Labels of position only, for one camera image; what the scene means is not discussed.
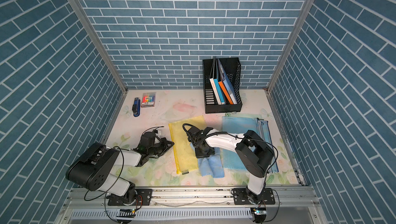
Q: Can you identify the light blue cleaning cloth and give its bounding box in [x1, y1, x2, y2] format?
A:
[198, 147, 225, 178]

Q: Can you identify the blue folder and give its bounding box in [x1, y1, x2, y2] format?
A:
[217, 59, 238, 104]

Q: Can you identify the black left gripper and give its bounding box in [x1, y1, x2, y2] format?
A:
[147, 137, 175, 157]

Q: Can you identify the aluminium front rail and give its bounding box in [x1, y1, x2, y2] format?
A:
[56, 185, 326, 224]

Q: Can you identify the black mesh file holder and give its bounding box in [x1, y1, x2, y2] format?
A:
[203, 58, 242, 114]

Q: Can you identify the box of coloured markers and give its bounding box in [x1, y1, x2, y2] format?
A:
[141, 92, 156, 108]

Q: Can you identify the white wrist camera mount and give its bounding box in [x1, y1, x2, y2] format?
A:
[154, 130, 161, 140]

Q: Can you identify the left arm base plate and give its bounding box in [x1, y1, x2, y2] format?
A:
[106, 189, 153, 207]

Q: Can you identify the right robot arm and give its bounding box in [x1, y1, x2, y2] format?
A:
[182, 124, 275, 197]

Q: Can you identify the clear grey document bag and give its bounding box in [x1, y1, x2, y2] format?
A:
[257, 119, 278, 173]

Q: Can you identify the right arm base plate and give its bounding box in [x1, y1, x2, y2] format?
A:
[231, 188, 275, 205]

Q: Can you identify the yellow mesh document bag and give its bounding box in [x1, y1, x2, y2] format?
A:
[169, 115, 206, 174]

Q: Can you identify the white book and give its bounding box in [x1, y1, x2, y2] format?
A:
[209, 78, 222, 105]

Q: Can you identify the green mesh document bag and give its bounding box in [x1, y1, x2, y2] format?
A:
[225, 112, 262, 119]

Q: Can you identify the blue black stapler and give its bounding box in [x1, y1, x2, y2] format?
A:
[132, 97, 141, 117]

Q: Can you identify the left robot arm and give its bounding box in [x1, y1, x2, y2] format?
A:
[66, 128, 174, 202]

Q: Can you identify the teal book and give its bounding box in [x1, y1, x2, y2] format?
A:
[214, 79, 226, 104]

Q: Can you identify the blue mesh document bag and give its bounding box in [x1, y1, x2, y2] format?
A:
[220, 116, 261, 171]

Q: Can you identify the orange book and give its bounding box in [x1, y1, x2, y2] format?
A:
[219, 81, 234, 104]

